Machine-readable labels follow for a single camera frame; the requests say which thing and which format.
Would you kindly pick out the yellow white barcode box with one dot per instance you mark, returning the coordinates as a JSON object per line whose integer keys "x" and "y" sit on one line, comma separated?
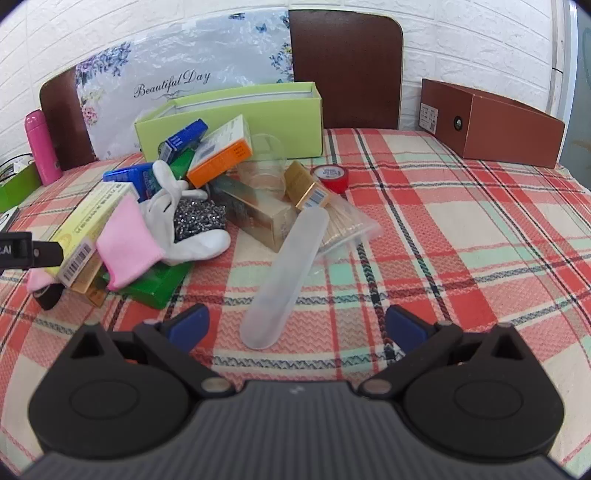
{"x": 87, "y": 226}

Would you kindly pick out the brown wooden board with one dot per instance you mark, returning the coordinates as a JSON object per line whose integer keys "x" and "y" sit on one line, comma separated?
{"x": 346, "y": 69}

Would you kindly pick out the long gold box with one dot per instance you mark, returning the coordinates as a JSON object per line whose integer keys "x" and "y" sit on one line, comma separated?
{"x": 254, "y": 212}

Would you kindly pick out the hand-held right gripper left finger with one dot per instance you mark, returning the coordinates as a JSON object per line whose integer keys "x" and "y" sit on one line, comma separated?
{"x": 189, "y": 325}

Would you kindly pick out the clear plastic cup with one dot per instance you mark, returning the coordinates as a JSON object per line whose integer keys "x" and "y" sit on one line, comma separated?
{"x": 265, "y": 170}

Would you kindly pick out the white wall pipe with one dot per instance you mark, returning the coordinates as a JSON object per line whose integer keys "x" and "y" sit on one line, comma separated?
{"x": 559, "y": 46}

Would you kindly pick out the blue toothpaste box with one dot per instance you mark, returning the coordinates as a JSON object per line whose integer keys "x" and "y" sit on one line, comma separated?
{"x": 129, "y": 177}

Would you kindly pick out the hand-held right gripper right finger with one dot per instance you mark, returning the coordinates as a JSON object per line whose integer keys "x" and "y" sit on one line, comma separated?
{"x": 406, "y": 328}

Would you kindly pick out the small gold barcode box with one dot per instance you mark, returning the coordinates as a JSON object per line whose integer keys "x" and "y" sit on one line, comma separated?
{"x": 307, "y": 187}

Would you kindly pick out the brown gold box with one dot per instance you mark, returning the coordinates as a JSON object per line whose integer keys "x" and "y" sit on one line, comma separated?
{"x": 87, "y": 281}

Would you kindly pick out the teal green box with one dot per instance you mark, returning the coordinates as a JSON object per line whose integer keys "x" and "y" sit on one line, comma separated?
{"x": 181, "y": 165}

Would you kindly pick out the frosted toothbrush case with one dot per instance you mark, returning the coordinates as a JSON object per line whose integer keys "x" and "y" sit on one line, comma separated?
{"x": 286, "y": 277}

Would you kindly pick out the pink thermos bottle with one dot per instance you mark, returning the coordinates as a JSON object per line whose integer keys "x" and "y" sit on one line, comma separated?
{"x": 42, "y": 147}

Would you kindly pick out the lime green storage box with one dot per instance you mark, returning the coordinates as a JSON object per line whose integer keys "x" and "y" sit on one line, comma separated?
{"x": 277, "y": 122}

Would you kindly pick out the bag of toothpicks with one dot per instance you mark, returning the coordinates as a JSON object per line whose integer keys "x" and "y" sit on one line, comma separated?
{"x": 346, "y": 226}

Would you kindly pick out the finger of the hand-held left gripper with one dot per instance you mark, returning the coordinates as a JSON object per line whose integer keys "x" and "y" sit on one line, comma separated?
{"x": 46, "y": 254}

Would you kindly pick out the small blue box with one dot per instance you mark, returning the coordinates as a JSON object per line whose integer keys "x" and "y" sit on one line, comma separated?
{"x": 184, "y": 136}

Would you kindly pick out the steel wool scourer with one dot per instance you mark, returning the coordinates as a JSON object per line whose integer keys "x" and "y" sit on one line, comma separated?
{"x": 198, "y": 219}

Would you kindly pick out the white orange box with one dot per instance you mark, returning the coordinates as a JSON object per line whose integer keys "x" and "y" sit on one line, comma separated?
{"x": 221, "y": 154}

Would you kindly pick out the bright green box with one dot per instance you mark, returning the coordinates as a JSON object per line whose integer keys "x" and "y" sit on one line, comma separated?
{"x": 157, "y": 284}

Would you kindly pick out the brown tape roll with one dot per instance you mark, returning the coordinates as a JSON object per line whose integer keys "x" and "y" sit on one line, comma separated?
{"x": 48, "y": 299}

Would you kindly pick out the floral printed plastic package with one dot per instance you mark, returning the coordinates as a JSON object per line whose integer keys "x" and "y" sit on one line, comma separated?
{"x": 184, "y": 60}

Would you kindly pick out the green side container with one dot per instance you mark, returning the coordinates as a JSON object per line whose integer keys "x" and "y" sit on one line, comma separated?
{"x": 16, "y": 189}

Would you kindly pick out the plaid tablecloth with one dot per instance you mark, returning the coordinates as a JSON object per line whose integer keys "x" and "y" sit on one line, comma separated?
{"x": 461, "y": 240}

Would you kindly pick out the brown cardboard box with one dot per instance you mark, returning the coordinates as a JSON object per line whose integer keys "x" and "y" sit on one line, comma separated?
{"x": 503, "y": 131}

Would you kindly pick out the red round jar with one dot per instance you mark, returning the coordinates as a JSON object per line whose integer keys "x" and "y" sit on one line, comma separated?
{"x": 332, "y": 177}

